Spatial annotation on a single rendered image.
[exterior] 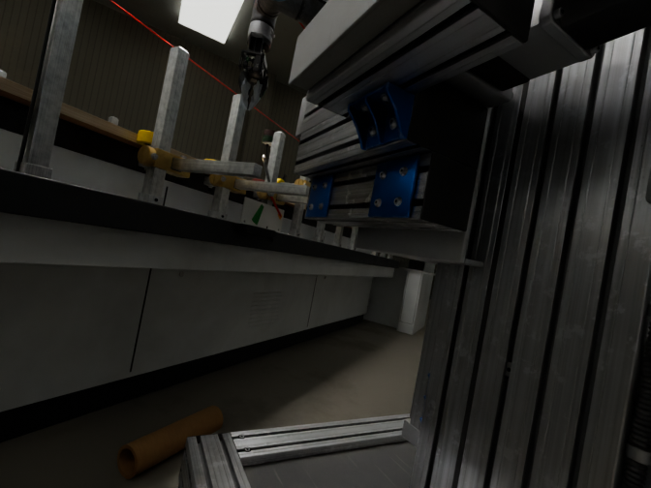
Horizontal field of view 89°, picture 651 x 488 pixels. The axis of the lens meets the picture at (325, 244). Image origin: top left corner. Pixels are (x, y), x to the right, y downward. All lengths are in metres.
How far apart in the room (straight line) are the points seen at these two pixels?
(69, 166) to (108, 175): 0.10
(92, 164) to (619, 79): 1.15
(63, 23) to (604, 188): 0.97
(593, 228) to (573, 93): 0.18
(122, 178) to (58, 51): 0.42
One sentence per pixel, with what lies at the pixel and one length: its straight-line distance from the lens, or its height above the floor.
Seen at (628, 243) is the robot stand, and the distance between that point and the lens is 0.48.
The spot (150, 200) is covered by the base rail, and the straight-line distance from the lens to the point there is 1.00.
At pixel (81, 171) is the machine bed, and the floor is 0.75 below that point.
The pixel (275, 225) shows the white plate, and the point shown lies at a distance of 1.40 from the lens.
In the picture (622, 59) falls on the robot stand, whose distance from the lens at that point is 0.57.
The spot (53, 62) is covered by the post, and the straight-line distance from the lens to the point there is 0.92.
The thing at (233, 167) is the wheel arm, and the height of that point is 0.82.
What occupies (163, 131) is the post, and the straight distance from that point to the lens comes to 1.03.
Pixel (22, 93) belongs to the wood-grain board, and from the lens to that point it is 1.06.
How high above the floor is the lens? 0.66
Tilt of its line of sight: 1 degrees up
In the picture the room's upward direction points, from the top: 11 degrees clockwise
